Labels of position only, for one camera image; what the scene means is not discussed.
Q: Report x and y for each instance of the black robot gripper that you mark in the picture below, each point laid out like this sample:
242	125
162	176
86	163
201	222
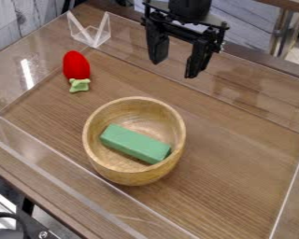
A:
187	20

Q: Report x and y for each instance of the red plush strawberry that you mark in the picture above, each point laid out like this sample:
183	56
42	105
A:
76	71

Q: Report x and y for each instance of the clear acrylic stand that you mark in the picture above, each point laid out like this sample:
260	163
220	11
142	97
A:
90	35

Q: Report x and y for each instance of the metal table leg background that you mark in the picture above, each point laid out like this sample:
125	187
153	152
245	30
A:
285	33

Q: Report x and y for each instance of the wooden bowl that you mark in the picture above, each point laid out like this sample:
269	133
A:
150	117

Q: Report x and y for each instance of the green rectangular block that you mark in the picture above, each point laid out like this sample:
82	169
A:
137	145

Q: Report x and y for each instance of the black table leg bracket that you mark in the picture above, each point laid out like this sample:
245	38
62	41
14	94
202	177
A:
38	231

